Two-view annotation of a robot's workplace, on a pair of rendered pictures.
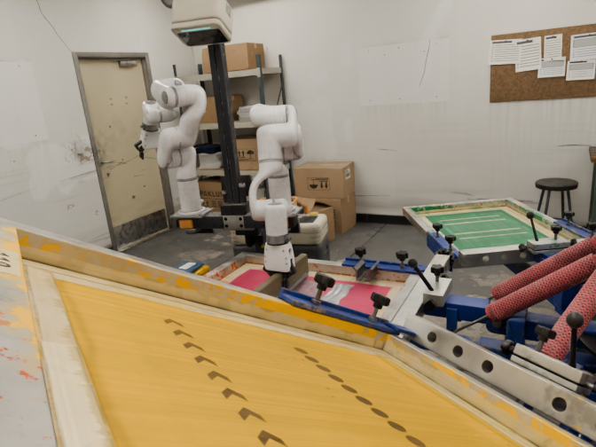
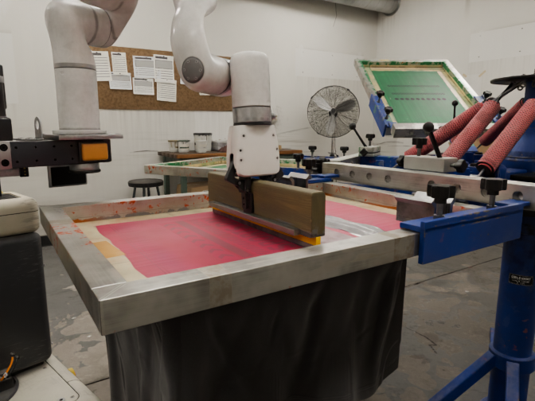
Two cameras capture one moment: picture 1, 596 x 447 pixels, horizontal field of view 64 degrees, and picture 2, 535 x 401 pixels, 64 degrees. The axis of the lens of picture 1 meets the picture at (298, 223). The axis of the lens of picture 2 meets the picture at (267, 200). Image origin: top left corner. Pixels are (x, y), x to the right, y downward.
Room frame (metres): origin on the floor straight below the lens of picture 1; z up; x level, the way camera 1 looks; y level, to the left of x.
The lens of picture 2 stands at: (1.13, 0.81, 1.16)
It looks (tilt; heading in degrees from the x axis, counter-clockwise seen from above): 10 degrees down; 298
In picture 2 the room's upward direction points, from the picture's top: straight up
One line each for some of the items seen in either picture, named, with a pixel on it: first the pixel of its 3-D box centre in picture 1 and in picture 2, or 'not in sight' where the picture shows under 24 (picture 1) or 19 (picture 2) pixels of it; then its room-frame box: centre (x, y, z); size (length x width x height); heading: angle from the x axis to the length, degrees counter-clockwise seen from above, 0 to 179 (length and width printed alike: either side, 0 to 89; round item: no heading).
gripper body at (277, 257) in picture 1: (278, 254); (253, 147); (1.54, 0.08, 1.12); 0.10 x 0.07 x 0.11; 61
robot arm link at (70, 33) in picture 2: (278, 157); (76, 36); (2.05, 0.06, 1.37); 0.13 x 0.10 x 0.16; 88
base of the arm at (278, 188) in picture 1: (280, 192); (75, 102); (2.06, 0.06, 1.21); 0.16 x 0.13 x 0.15; 164
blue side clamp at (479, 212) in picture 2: not in sight; (465, 227); (1.16, -0.02, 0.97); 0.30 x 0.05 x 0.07; 61
